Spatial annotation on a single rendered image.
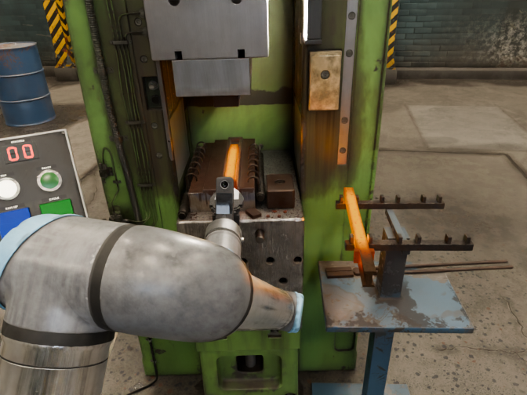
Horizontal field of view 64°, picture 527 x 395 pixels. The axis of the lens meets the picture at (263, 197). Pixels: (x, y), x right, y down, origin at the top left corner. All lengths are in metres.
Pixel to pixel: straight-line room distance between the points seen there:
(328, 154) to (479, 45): 6.11
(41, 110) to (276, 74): 4.46
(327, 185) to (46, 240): 1.07
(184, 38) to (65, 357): 0.84
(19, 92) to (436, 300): 5.13
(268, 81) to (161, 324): 1.30
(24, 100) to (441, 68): 5.80
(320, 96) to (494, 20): 6.19
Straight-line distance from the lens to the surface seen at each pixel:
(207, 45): 1.13
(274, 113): 1.67
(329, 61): 1.27
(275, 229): 1.26
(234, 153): 1.46
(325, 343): 1.88
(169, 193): 1.45
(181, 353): 1.93
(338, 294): 1.31
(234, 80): 1.15
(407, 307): 1.31
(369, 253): 1.01
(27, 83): 5.71
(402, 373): 2.07
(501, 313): 2.51
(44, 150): 1.25
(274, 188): 1.27
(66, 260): 0.47
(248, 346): 1.58
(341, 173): 1.41
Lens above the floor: 1.56
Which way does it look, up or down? 28 degrees down
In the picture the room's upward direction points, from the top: 2 degrees counter-clockwise
